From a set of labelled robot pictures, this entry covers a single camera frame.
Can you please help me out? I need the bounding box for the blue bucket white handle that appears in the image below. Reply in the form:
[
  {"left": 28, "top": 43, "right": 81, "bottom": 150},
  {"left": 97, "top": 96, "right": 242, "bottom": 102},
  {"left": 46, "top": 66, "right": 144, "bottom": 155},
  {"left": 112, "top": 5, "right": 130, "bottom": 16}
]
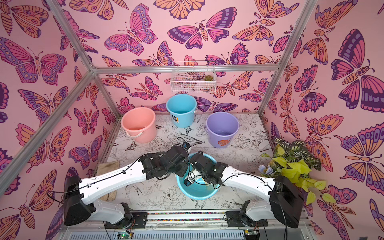
[{"left": 176, "top": 153, "right": 220, "bottom": 200}]

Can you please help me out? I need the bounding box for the pink plastic bucket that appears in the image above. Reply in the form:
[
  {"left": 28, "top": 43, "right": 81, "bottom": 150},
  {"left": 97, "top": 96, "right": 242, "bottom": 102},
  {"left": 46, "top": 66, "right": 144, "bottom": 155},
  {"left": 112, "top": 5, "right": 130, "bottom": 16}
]
[{"left": 121, "top": 107, "right": 157, "bottom": 144}]

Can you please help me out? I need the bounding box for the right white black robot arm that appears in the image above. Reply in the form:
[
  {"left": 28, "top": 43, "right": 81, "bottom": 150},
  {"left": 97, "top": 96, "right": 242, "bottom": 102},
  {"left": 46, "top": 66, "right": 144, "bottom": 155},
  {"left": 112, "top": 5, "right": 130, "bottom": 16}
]
[{"left": 190, "top": 152, "right": 304, "bottom": 229}]

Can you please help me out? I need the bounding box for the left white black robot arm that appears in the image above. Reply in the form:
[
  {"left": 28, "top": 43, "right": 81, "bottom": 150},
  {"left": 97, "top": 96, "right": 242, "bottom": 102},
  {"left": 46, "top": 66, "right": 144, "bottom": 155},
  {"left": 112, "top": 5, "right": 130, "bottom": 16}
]
[{"left": 63, "top": 142, "right": 191, "bottom": 228}]

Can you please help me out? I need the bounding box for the purple plastic bucket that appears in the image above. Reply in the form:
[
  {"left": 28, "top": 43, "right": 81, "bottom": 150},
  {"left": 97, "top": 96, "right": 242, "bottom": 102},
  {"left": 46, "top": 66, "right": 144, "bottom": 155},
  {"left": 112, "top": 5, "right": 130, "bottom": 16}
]
[{"left": 206, "top": 112, "right": 240, "bottom": 149}]

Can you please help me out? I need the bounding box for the beige worn cloth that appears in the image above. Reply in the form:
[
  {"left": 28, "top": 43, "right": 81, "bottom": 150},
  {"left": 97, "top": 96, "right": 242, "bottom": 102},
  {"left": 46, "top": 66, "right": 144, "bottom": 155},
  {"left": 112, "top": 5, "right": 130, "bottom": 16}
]
[{"left": 94, "top": 160, "right": 121, "bottom": 202}]

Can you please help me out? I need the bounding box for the right blue bucket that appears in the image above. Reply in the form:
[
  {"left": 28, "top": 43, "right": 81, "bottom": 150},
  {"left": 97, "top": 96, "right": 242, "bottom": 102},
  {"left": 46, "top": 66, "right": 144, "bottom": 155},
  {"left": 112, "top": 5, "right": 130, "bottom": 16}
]
[{"left": 166, "top": 94, "right": 197, "bottom": 128}]

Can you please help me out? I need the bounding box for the green leafy potted plant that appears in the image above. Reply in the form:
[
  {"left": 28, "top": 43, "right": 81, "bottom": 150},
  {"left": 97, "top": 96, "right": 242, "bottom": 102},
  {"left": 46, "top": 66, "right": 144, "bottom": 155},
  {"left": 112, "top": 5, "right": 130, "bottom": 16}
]
[{"left": 259, "top": 138, "right": 327, "bottom": 206}]

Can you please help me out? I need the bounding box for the small green succulent plant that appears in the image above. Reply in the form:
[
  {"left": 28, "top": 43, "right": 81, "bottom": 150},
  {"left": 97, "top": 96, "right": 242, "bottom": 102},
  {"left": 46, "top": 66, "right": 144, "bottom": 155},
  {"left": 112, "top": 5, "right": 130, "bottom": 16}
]
[{"left": 204, "top": 75, "right": 214, "bottom": 82}]

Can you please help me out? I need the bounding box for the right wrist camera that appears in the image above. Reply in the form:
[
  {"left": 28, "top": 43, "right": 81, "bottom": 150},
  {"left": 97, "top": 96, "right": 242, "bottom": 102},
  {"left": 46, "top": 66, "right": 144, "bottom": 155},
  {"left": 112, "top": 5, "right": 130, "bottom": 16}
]
[{"left": 184, "top": 178, "right": 195, "bottom": 187}]

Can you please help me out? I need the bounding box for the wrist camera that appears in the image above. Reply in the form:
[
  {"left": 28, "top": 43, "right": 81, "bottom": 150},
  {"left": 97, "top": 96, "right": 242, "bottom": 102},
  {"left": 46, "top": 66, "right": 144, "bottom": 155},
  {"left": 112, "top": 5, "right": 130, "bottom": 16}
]
[
  {"left": 182, "top": 142, "right": 192, "bottom": 152},
  {"left": 184, "top": 178, "right": 195, "bottom": 187}
]

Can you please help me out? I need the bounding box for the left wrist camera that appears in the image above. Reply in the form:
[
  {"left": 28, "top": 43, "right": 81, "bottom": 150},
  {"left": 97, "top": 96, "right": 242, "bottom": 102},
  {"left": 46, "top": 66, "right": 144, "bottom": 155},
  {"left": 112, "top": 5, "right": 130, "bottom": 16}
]
[{"left": 182, "top": 142, "right": 192, "bottom": 152}]

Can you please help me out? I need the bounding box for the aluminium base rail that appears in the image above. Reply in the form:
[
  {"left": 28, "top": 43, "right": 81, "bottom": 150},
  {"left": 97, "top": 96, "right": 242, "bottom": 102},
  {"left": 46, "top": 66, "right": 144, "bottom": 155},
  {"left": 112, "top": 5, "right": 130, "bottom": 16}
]
[{"left": 56, "top": 210, "right": 317, "bottom": 240}]

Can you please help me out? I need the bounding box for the white wire wall basket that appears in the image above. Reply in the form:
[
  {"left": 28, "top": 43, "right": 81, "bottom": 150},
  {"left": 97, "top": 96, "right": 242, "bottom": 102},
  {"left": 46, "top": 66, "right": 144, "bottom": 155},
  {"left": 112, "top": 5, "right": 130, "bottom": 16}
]
[{"left": 169, "top": 60, "right": 217, "bottom": 94}]

